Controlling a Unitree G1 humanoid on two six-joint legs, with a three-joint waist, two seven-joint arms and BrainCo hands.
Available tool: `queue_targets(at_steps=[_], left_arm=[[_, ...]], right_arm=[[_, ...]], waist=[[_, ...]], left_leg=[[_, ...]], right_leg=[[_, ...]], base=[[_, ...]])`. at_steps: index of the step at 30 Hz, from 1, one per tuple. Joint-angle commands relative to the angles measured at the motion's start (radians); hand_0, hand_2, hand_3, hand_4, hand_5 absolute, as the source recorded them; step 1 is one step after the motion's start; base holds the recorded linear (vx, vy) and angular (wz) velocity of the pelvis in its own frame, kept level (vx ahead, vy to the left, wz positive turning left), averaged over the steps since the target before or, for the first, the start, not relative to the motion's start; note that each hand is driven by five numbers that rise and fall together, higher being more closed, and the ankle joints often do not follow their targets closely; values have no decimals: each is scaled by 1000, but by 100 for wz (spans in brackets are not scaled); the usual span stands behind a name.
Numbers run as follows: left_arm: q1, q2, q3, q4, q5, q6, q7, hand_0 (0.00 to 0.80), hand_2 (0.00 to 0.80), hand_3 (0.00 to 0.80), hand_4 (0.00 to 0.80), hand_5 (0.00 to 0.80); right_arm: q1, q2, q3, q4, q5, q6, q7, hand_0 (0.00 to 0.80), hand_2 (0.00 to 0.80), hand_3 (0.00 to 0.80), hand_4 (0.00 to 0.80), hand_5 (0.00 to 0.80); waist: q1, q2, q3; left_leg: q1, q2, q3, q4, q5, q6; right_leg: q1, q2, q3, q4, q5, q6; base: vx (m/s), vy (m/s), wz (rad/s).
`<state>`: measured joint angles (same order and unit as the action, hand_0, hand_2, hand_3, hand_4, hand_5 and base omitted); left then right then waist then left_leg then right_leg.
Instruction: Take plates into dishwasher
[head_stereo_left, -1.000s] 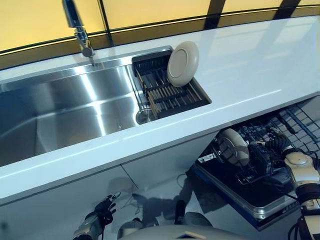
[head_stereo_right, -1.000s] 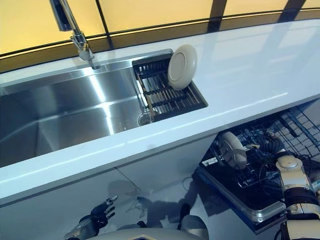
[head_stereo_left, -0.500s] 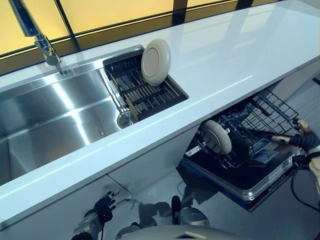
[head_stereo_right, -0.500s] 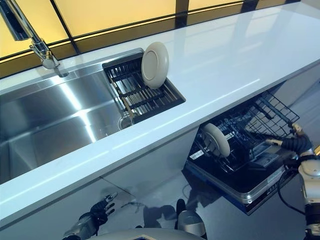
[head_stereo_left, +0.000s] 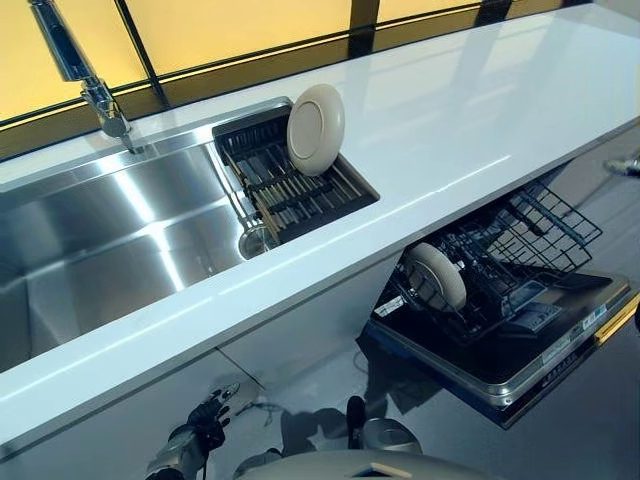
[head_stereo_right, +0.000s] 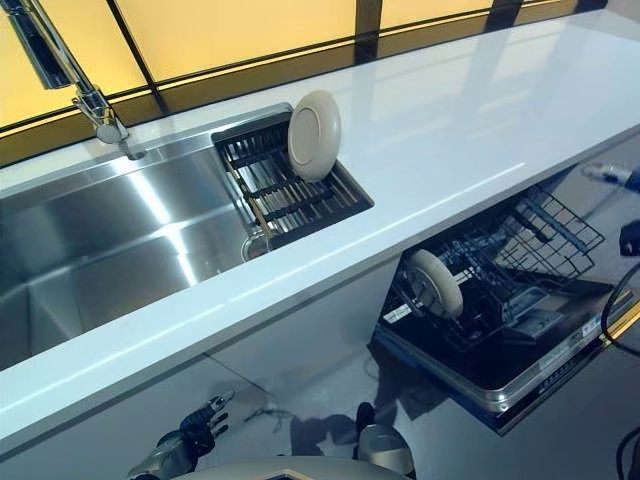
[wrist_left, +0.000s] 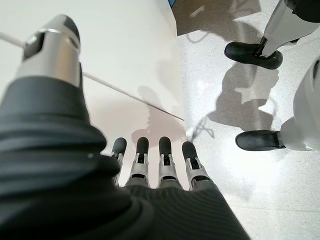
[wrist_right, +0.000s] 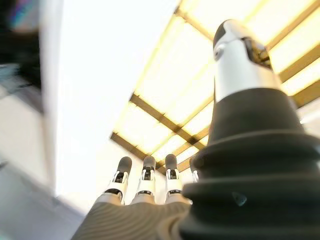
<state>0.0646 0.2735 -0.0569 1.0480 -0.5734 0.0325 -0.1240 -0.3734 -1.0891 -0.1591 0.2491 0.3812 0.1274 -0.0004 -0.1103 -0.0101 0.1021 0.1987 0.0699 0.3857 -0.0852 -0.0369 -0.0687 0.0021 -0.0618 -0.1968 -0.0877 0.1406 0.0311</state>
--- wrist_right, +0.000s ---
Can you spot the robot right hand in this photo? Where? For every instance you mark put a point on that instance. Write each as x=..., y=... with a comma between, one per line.
x=225, y=187

